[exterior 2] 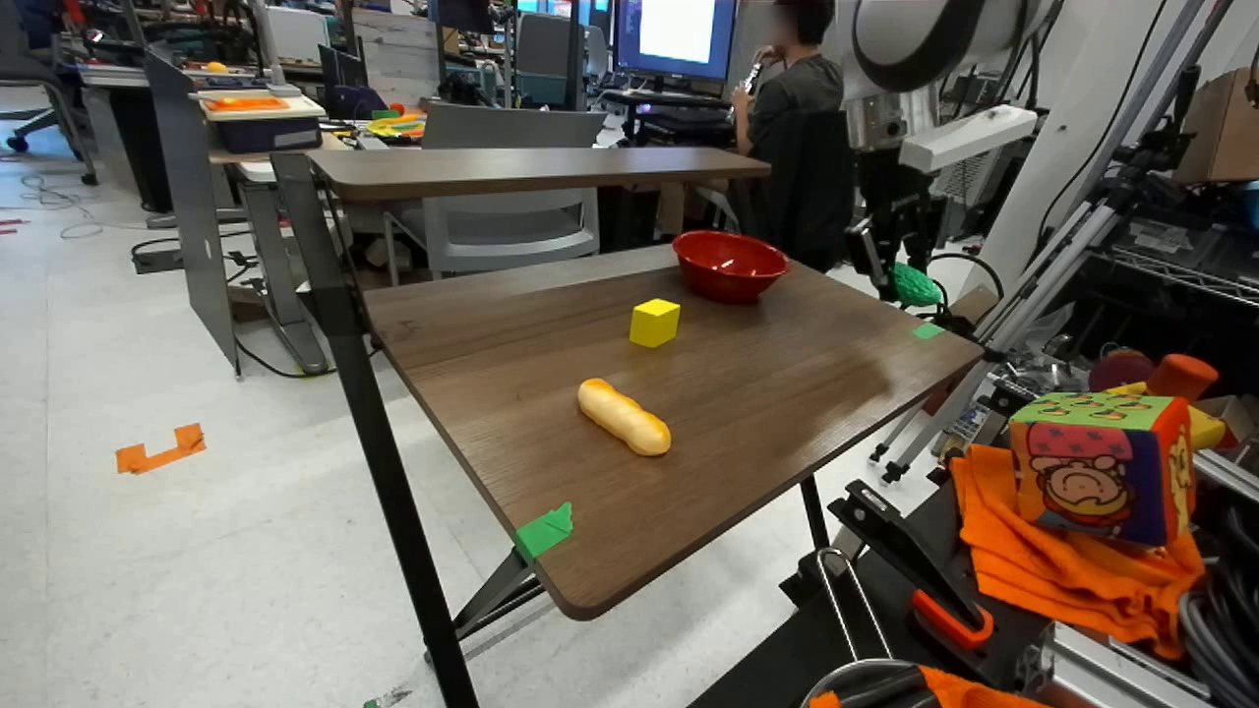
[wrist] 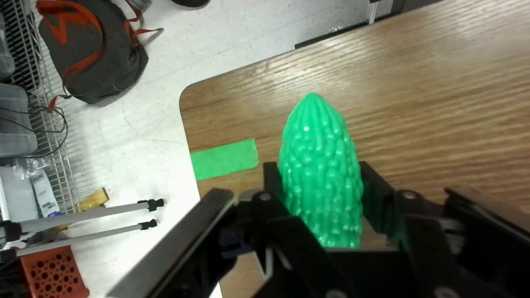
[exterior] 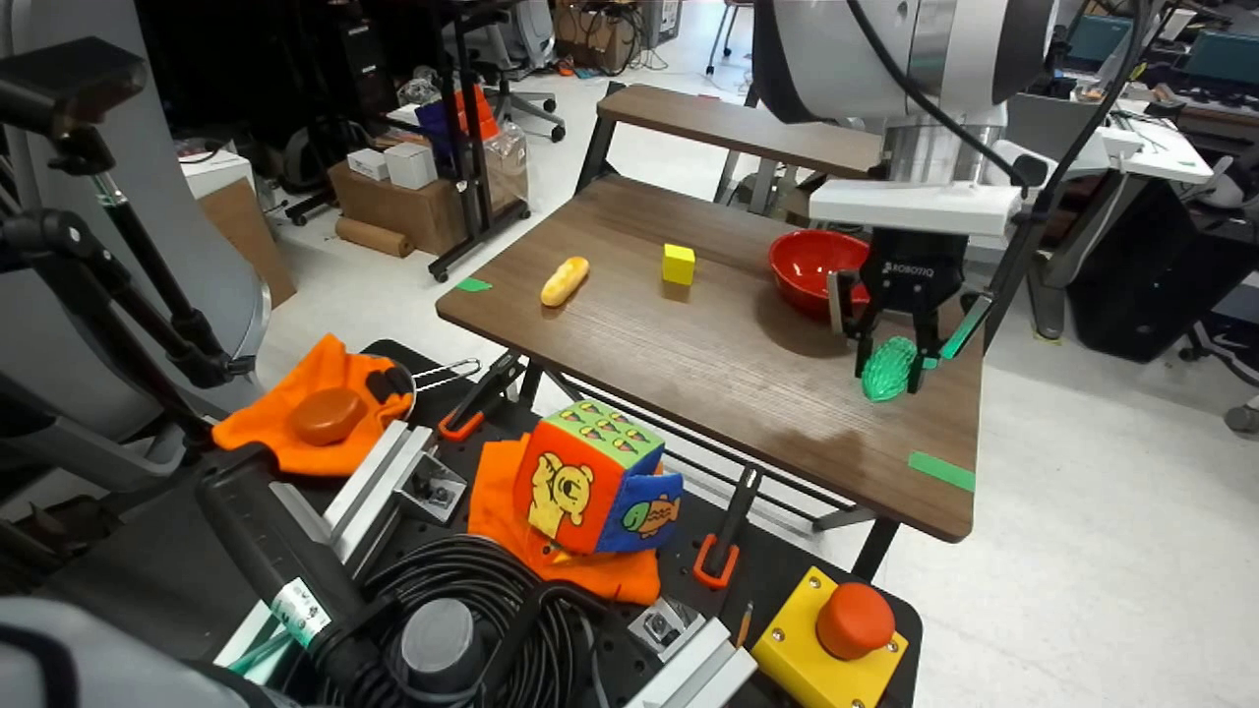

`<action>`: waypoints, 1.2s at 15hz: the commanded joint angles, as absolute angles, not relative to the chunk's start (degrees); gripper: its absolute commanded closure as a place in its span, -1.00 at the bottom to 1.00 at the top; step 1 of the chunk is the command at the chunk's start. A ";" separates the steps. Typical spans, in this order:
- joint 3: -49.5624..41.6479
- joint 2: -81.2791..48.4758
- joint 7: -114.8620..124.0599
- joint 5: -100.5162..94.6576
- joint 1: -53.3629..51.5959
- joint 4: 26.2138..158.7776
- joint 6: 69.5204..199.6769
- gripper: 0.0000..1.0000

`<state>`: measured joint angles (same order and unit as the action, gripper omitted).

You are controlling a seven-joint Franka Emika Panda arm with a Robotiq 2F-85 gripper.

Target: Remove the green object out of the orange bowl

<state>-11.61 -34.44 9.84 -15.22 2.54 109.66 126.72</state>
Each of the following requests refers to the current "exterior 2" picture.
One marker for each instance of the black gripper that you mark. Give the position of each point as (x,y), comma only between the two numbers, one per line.
(895,209)

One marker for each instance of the green plush object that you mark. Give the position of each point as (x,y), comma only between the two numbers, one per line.
(912,284)

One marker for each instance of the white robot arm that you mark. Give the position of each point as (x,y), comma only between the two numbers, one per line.
(968,138)

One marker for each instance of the red-orange plastic bowl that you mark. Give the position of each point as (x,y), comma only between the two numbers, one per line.
(730,269)

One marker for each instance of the seated person dark shirt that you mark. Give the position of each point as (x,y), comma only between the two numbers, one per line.
(793,132)

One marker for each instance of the colourful plush cube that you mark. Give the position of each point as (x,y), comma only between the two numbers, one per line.
(1093,457)

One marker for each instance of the yellow cube block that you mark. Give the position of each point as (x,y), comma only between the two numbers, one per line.
(655,323)

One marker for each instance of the orange folded cloth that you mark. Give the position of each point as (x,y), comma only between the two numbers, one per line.
(1046,566)

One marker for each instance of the yellow bread roll toy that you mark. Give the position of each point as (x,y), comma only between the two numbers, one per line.
(624,420)

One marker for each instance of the computer monitor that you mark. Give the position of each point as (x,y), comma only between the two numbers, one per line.
(674,32)

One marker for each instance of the cardboard box on rack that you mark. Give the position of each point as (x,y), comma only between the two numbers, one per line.
(1221,122)

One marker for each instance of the raised wooden table shelf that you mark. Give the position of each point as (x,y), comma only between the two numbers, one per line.
(524,167)

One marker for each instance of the orange crumpled cloth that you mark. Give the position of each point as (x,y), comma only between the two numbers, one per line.
(977,691)

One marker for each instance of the green tape piece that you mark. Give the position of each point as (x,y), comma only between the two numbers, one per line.
(543,534)

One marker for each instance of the grey desk with panel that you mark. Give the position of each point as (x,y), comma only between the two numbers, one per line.
(199,171)

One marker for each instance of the orange floor tape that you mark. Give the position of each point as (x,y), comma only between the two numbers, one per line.
(158,453)

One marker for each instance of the black office chair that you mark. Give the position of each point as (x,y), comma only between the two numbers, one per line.
(46,94)

